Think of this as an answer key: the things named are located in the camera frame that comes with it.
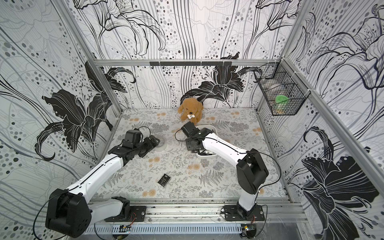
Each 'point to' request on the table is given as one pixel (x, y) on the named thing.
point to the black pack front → (164, 180)
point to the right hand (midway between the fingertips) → (194, 142)
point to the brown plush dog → (191, 110)
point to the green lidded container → (281, 105)
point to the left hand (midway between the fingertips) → (158, 146)
